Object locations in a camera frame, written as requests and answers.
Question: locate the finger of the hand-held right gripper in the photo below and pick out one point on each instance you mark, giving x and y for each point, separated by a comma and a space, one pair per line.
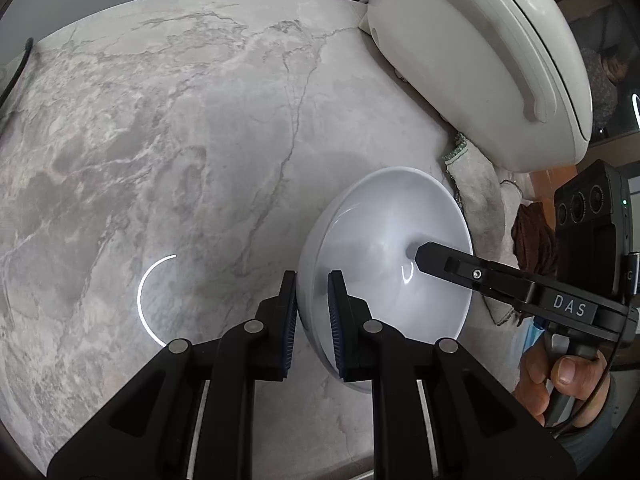
470, 270

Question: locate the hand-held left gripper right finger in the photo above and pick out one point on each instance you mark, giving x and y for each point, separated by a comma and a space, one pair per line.
334, 325

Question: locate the grey cloth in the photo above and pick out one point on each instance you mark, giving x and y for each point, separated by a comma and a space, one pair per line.
482, 190

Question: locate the deep white bowl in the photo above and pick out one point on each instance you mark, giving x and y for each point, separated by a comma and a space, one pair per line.
380, 240

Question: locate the white lidded container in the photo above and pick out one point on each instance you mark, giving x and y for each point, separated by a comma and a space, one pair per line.
475, 50

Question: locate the person's right forearm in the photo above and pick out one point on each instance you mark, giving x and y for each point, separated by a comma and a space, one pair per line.
595, 440

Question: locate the brown cloth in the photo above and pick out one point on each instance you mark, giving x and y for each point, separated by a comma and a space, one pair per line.
537, 240

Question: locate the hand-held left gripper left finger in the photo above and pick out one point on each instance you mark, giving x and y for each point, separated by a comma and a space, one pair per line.
289, 325

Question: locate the person's right hand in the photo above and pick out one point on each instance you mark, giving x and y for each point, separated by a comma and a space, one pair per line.
532, 380

